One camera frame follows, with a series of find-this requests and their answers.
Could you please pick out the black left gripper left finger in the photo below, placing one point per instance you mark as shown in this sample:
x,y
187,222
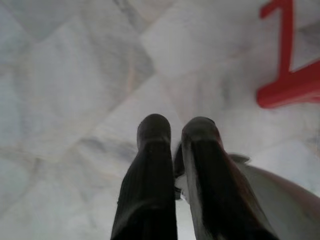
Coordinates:
x,y
147,175

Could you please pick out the red plastic stool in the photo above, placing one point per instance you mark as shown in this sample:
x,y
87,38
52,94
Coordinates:
x,y
287,82

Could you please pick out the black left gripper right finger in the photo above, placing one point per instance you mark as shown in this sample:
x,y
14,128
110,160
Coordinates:
x,y
215,180

